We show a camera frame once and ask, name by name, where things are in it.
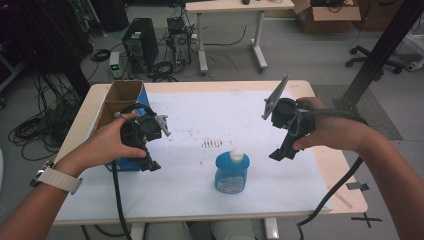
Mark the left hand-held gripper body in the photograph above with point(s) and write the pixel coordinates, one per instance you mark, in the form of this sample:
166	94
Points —
146	128

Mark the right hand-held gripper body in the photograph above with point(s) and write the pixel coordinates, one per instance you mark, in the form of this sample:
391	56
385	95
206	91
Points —
290	115

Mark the blue cardboard box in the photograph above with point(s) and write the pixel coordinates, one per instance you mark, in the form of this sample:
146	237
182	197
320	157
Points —
123	91

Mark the blue dish soap bottle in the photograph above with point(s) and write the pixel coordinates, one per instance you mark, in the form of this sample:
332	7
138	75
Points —
231	173

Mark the person's left hand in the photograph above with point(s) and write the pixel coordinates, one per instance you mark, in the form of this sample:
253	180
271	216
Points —
100	146

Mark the person's right hand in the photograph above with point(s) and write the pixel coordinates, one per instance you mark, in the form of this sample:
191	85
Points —
336	133

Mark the white table mat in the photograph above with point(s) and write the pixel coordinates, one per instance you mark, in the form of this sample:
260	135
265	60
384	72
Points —
200	113

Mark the white table leg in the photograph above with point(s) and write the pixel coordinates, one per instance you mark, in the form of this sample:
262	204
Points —
137	231
271	230

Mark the small white power unit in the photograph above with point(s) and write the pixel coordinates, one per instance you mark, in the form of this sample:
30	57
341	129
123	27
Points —
115	65

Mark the clear tape strip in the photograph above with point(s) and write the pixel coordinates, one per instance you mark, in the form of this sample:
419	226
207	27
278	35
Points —
340	197

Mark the black computer tower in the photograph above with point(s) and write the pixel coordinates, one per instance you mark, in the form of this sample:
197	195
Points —
140	43

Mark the wristwatch with beige band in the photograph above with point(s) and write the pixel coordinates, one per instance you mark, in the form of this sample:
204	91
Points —
56	178

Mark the grey floor mat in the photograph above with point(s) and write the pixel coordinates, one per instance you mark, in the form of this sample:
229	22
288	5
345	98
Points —
376	123

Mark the open grey computer case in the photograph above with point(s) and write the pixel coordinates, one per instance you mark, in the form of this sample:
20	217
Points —
180	43

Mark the black office chair base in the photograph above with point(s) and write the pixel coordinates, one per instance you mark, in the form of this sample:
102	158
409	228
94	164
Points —
370	60

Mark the brown cardboard box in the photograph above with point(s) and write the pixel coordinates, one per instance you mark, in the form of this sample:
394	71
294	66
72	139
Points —
323	18

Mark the beige table with white legs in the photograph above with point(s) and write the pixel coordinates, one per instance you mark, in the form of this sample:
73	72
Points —
233	6

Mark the black metal stand post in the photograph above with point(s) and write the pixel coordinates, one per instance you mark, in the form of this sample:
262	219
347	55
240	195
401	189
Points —
376	53

